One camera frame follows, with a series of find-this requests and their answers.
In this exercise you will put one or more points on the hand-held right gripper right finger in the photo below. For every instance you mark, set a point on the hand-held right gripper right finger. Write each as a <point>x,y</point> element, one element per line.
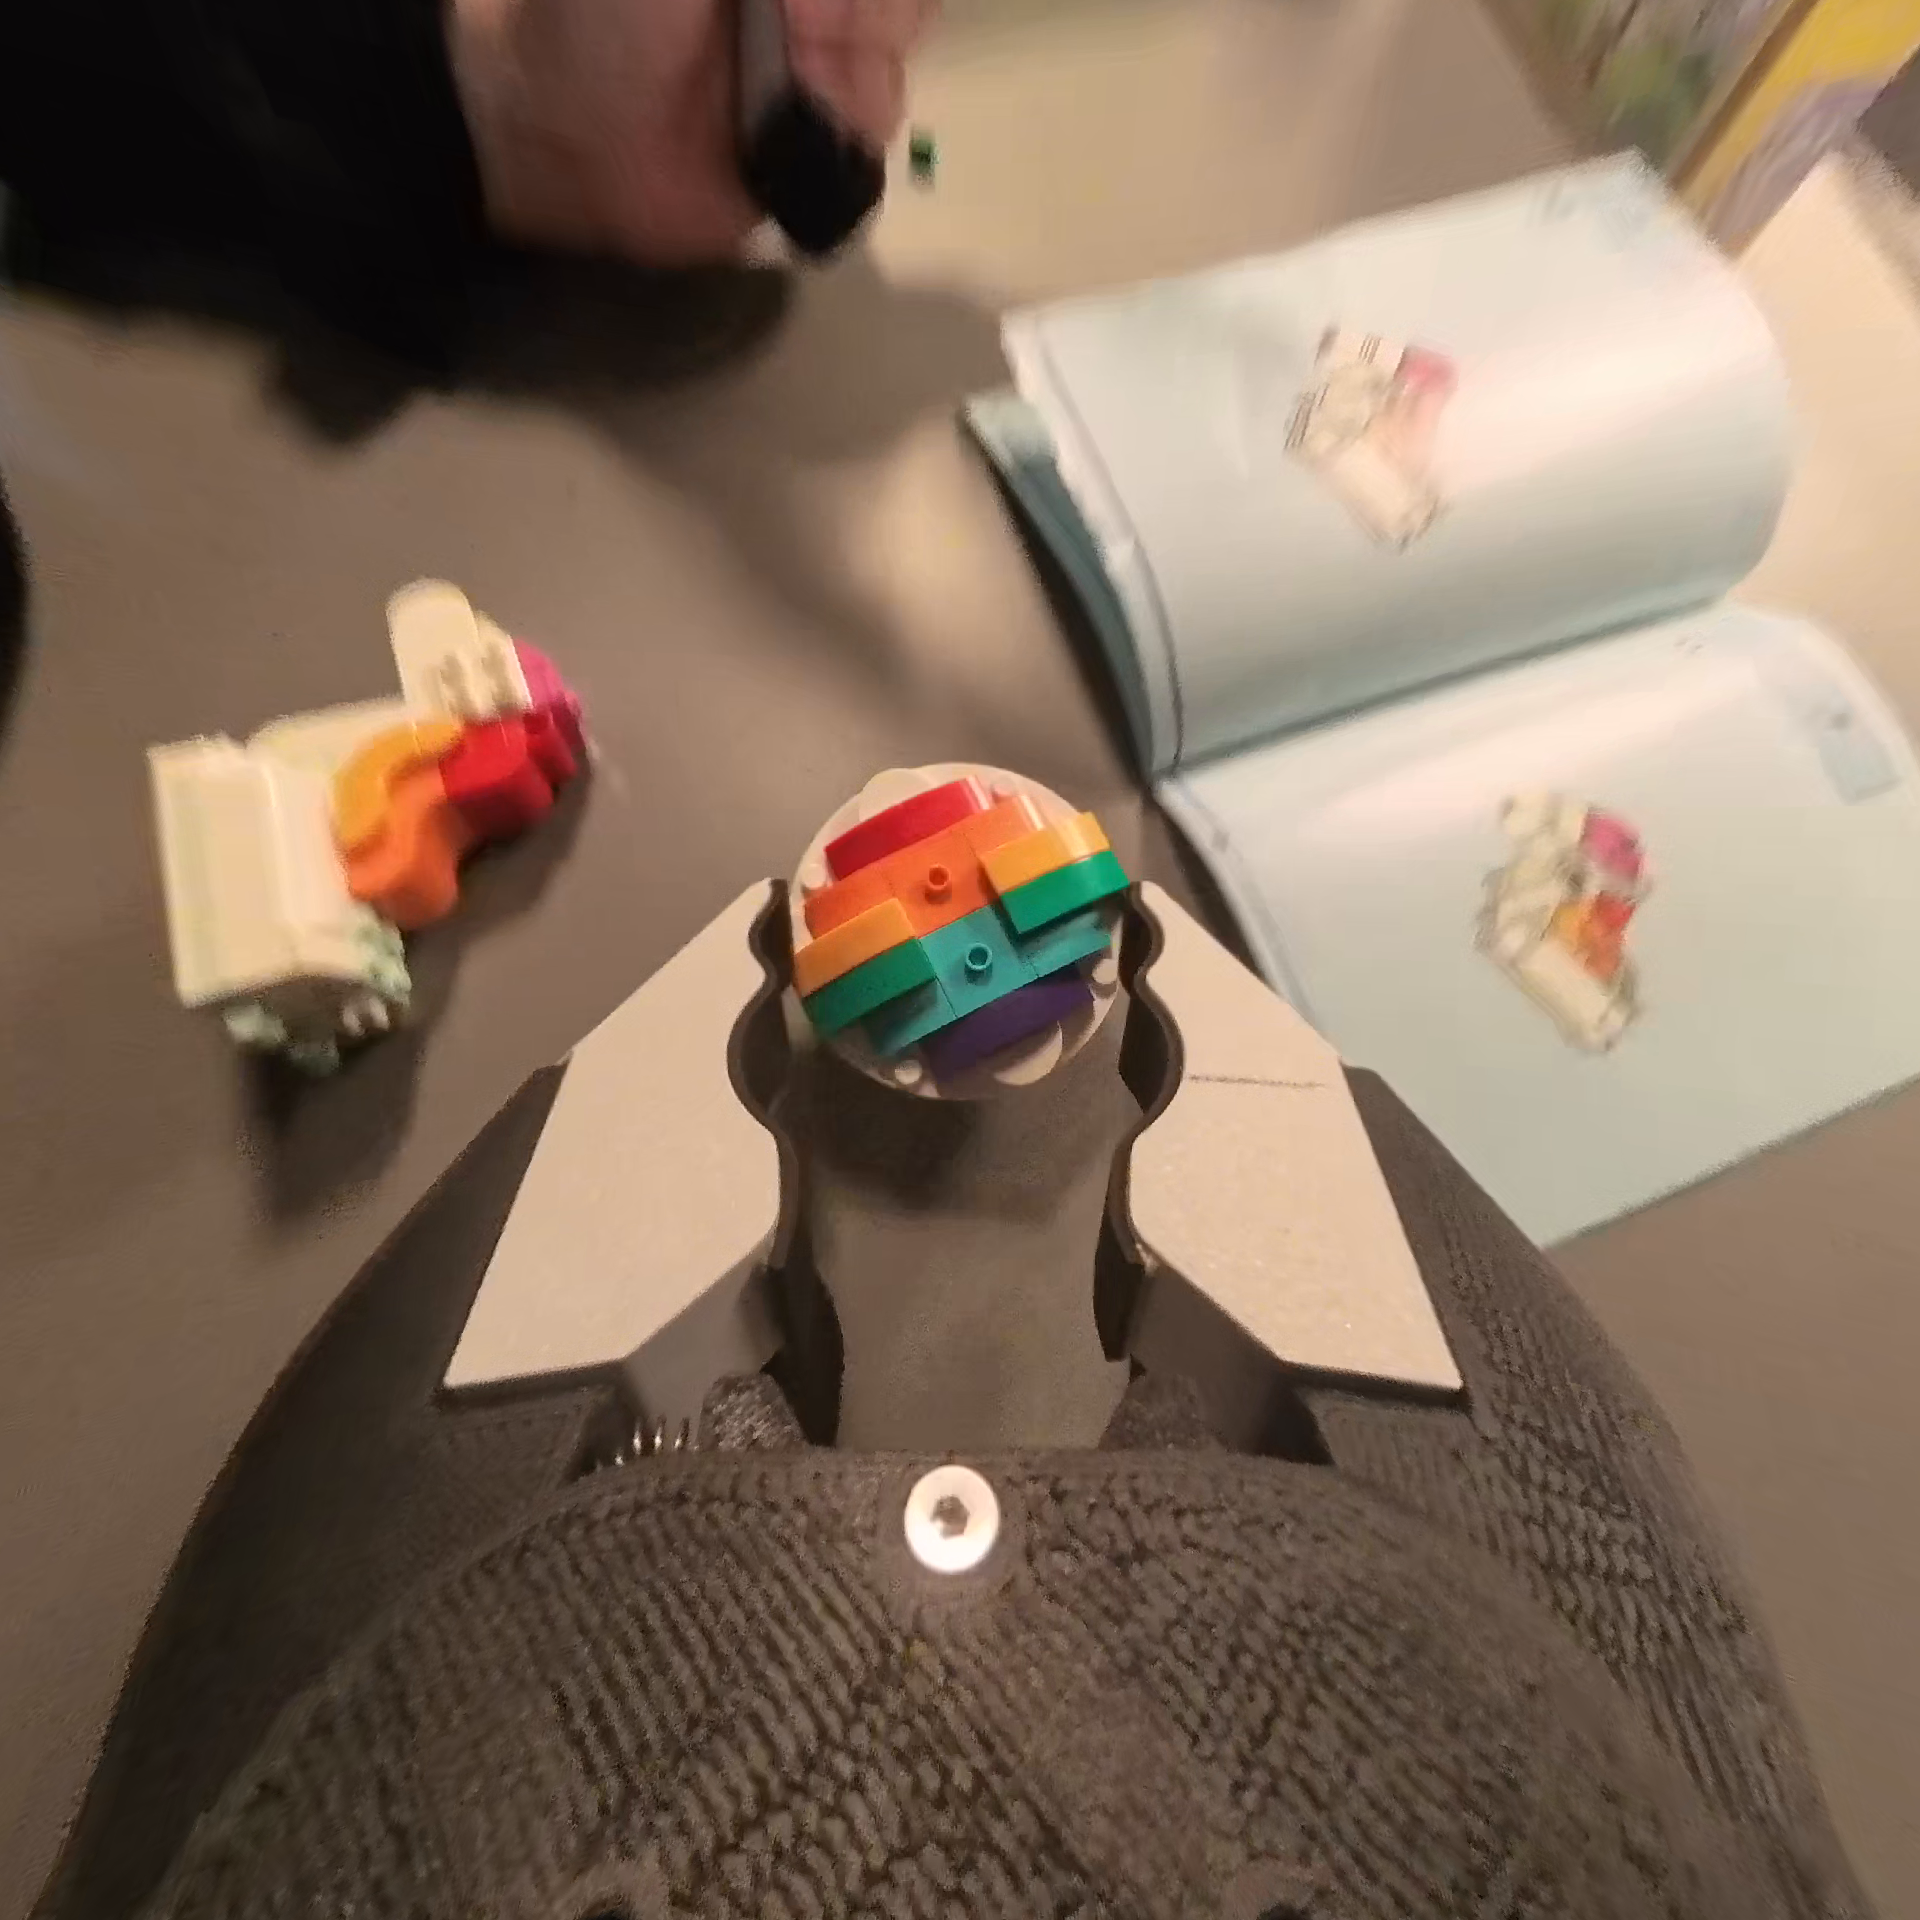
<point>1276,1201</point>

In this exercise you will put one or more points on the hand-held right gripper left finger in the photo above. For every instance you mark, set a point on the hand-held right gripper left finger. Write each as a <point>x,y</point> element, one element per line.
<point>629,1201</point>

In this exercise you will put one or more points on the round rainbow lego assembly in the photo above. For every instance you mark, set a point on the round rainbow lego assembly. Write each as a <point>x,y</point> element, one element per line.
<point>944,914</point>

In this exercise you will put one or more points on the small green lego piece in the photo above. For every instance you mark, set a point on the small green lego piece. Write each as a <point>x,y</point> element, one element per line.
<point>923,154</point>

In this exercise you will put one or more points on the colourful lego box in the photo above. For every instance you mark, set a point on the colourful lego box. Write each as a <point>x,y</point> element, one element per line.
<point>1769,106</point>

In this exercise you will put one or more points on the person's left hand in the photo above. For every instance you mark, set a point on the person's left hand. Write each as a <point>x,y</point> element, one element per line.
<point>614,120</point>

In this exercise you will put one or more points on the open light blue instruction booklet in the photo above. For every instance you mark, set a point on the open light blue instruction booklet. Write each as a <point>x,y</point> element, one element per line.
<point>1424,600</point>

